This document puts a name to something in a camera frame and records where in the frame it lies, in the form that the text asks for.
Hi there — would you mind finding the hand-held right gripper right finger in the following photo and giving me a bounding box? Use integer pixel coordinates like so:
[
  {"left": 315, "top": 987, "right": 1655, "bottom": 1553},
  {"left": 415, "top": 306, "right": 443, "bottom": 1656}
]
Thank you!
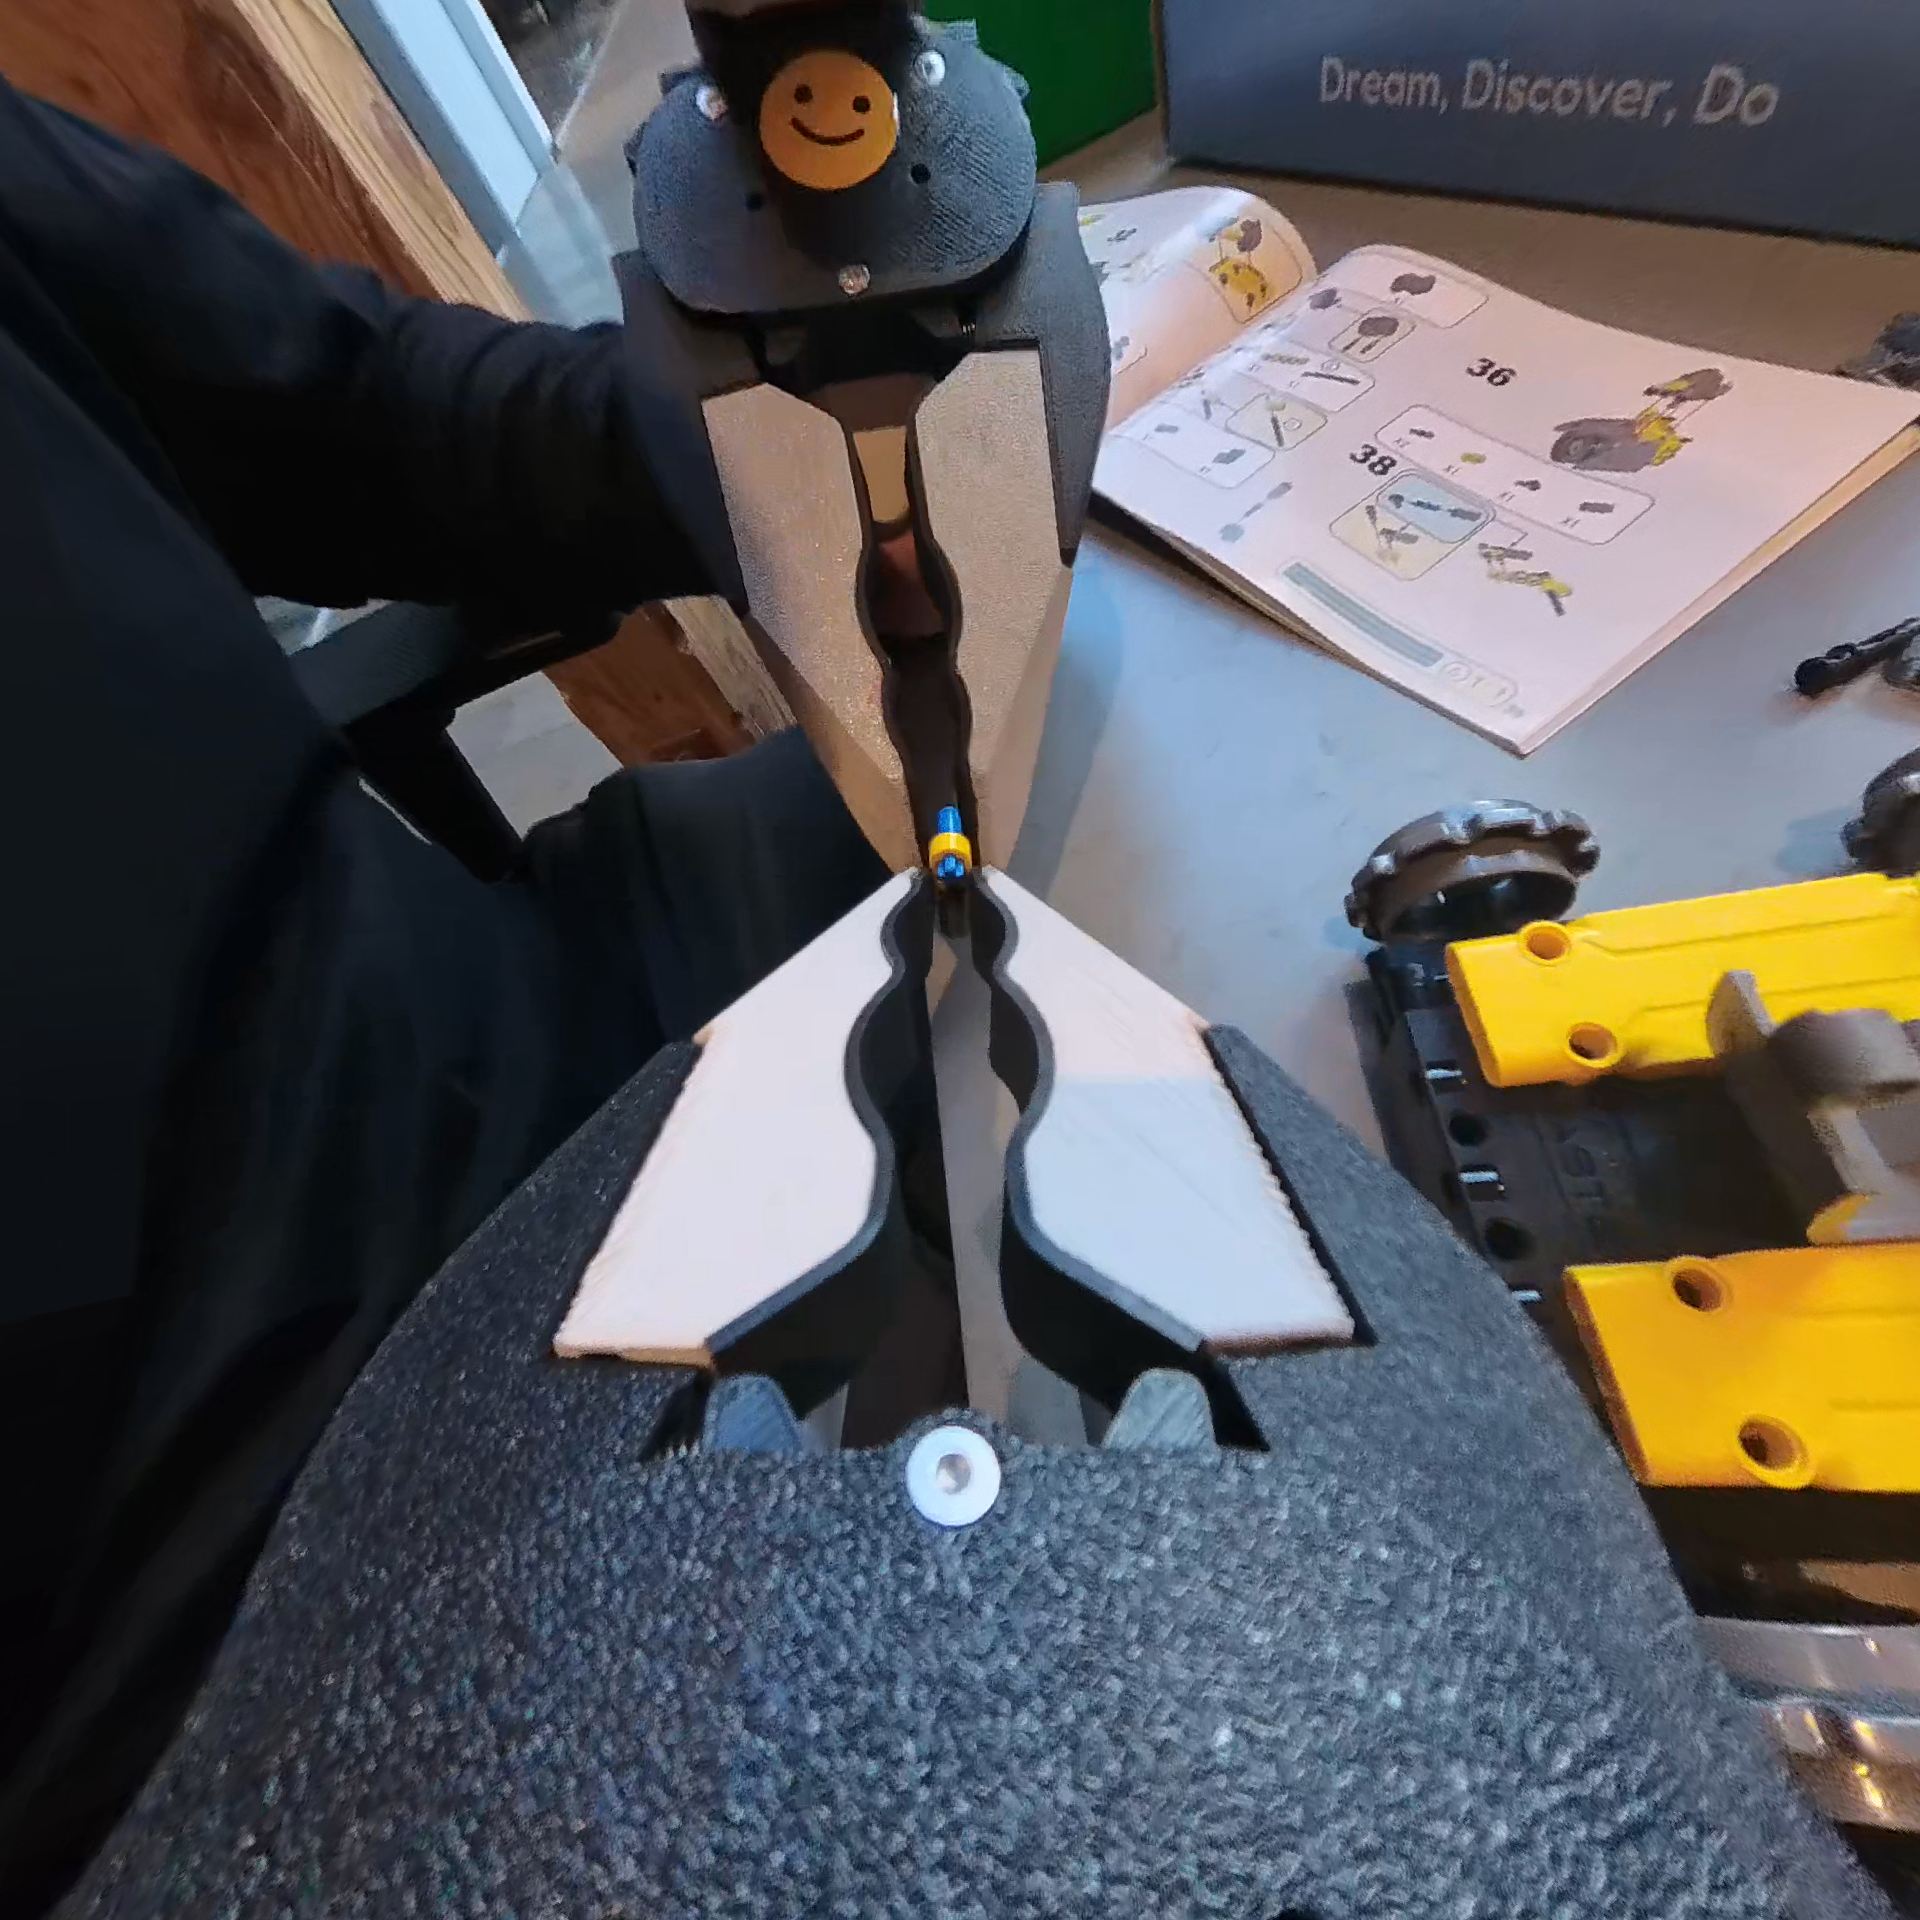
[{"left": 967, "top": 866, "right": 1360, "bottom": 1363}]

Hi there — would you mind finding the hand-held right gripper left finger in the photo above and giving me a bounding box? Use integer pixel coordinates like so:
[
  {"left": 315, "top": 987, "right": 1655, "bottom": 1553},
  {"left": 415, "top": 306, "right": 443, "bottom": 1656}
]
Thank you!
[{"left": 551, "top": 866, "right": 939, "bottom": 1374}]

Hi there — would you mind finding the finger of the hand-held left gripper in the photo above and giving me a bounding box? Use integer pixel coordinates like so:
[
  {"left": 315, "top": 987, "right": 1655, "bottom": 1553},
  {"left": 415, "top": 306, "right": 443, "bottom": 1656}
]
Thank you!
[
  {"left": 698, "top": 378, "right": 929, "bottom": 872},
  {"left": 906, "top": 344, "right": 1080, "bottom": 869}
]

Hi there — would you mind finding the instruction booklet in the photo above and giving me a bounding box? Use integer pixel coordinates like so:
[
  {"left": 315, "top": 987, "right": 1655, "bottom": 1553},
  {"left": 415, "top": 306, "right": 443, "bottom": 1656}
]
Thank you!
[{"left": 1080, "top": 185, "right": 1920, "bottom": 755}]

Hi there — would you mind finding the person's left forearm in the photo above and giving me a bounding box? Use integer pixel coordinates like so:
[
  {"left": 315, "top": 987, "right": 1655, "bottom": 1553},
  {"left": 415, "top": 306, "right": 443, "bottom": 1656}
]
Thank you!
[{"left": 0, "top": 90, "right": 726, "bottom": 661}]

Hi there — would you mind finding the grey desk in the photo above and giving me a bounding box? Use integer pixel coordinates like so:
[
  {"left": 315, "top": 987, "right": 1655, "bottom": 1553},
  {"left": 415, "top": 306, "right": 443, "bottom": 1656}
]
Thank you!
[{"left": 899, "top": 149, "right": 1920, "bottom": 1907}]

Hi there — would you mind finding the person's left hand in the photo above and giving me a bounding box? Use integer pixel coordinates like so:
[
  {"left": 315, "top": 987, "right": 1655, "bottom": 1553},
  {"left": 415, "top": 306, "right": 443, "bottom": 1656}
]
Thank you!
[{"left": 876, "top": 515, "right": 935, "bottom": 642}]

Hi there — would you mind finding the person's grey trouser leg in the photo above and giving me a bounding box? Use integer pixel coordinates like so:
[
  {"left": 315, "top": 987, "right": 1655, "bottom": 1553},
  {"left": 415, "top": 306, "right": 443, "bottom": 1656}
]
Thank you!
[{"left": 523, "top": 726, "right": 909, "bottom": 1082}]

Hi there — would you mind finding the green storage bin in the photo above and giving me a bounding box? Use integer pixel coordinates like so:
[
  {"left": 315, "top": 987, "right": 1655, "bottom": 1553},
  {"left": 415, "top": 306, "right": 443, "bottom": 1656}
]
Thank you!
[{"left": 921, "top": 0, "right": 1160, "bottom": 168}]

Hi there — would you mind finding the yellow black brick vehicle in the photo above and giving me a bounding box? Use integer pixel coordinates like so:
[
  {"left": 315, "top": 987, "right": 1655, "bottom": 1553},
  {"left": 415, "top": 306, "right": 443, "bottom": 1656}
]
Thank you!
[{"left": 1341, "top": 802, "right": 1920, "bottom": 1823}]

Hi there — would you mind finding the dark cardboard box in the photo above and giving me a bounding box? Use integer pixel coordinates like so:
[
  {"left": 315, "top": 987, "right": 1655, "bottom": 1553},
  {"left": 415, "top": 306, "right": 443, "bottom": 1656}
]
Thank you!
[{"left": 1153, "top": 0, "right": 1920, "bottom": 249}]

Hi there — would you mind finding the pile of small dark connectors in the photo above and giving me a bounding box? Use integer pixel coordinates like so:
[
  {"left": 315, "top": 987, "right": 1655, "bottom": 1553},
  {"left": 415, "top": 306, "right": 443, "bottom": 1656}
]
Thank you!
[{"left": 1791, "top": 306, "right": 1920, "bottom": 702}]

